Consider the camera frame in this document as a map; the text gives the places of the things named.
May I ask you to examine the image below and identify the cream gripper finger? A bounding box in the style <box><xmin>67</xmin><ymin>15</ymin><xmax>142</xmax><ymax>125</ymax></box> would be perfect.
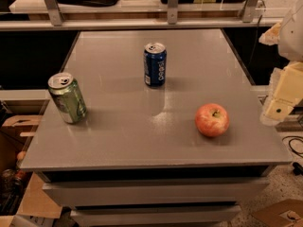
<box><xmin>260</xmin><ymin>61</ymin><xmax>303</xmax><ymax>126</ymax></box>
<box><xmin>258</xmin><ymin>23</ymin><xmax>281</xmax><ymax>45</ymax></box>

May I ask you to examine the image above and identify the blue pepsi can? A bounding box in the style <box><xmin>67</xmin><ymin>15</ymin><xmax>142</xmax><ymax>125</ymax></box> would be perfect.
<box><xmin>144</xmin><ymin>43</ymin><xmax>167</xmax><ymax>87</ymax></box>

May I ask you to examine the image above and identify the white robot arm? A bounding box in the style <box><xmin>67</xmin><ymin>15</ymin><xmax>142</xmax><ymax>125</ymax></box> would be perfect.
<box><xmin>258</xmin><ymin>0</ymin><xmax>303</xmax><ymax>126</ymax></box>

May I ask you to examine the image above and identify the green soda can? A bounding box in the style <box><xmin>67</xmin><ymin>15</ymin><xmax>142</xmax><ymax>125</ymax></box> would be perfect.
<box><xmin>48</xmin><ymin>72</ymin><xmax>87</xmax><ymax>124</ymax></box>

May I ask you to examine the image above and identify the red apple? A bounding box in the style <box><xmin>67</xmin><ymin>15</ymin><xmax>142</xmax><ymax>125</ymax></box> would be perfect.
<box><xmin>195</xmin><ymin>103</ymin><xmax>229</xmax><ymax>137</ymax></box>

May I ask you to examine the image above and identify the grey drawer cabinet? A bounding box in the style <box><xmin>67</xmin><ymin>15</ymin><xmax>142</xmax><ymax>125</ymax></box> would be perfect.
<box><xmin>22</xmin><ymin>29</ymin><xmax>292</xmax><ymax>226</ymax></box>

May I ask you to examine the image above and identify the cardboard piece bottom right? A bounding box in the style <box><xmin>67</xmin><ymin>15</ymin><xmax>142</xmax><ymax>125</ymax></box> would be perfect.
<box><xmin>252</xmin><ymin>199</ymin><xmax>303</xmax><ymax>227</ymax></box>

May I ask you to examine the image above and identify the cardboard box left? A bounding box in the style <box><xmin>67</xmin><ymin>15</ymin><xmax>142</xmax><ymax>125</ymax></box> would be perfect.
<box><xmin>0</xmin><ymin>115</ymin><xmax>62</xmax><ymax>227</ymax></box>

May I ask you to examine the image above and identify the black cable on floor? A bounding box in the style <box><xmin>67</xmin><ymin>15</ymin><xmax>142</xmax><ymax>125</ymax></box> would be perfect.
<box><xmin>281</xmin><ymin>135</ymin><xmax>303</xmax><ymax>177</ymax></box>

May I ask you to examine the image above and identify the metal rail frame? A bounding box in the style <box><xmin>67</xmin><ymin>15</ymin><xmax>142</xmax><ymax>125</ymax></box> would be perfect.
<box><xmin>0</xmin><ymin>0</ymin><xmax>296</xmax><ymax>31</ymax></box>

